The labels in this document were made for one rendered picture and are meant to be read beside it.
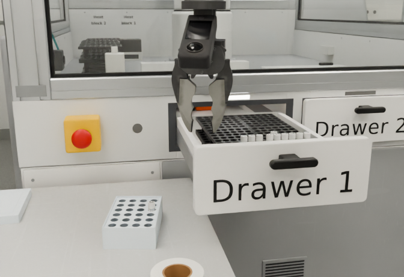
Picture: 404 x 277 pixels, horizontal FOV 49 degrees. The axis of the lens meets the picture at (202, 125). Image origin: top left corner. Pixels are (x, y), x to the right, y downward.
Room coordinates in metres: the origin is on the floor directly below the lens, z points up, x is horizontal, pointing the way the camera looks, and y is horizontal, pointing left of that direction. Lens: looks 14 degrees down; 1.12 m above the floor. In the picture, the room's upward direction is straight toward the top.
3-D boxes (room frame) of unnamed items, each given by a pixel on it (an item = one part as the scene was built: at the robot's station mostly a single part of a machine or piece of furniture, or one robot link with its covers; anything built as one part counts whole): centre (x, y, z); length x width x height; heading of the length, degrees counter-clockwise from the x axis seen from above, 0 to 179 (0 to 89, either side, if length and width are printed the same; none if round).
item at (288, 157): (0.64, -0.13, 0.91); 0.07 x 0.04 x 0.01; 101
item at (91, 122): (0.91, 0.25, 0.88); 0.07 x 0.05 x 0.07; 101
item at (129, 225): (0.70, 0.11, 0.78); 0.12 x 0.08 x 0.04; 0
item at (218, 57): (0.75, 0.00, 1.08); 0.09 x 0.08 x 0.12; 176
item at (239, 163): (0.67, -0.13, 0.87); 0.29 x 0.02 x 0.11; 101
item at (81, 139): (0.87, 0.24, 0.88); 0.04 x 0.03 x 0.04; 101
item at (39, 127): (1.47, -0.02, 0.87); 1.02 x 0.95 x 0.14; 101
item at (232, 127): (0.87, -0.09, 0.87); 0.22 x 0.18 x 0.06; 11
